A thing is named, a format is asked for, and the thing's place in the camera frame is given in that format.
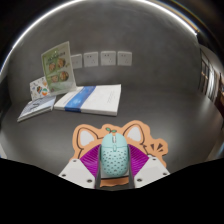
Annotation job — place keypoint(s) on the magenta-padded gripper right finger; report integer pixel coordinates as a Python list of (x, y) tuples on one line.
[(151, 170)]

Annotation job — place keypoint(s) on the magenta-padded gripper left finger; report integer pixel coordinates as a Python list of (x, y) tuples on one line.
[(78, 171)]

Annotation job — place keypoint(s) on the teal perforated computer mouse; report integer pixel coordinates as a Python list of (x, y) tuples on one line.
[(114, 156)]

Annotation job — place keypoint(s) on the orange corgi-shaped mouse pad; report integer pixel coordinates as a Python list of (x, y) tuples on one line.
[(86, 136)]

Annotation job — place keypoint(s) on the white book with blue band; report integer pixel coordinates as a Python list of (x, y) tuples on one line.
[(95, 99)]

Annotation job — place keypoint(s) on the grey striped book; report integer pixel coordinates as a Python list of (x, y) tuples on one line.
[(36, 108)]

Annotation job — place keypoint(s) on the white sticker card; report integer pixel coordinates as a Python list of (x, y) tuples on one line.
[(37, 88)]

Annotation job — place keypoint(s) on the green menu acrylic stand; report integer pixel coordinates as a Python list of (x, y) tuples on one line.
[(58, 68)]

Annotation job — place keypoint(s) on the white wall socket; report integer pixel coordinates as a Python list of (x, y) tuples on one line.
[(124, 58), (108, 58), (77, 61), (91, 59)]

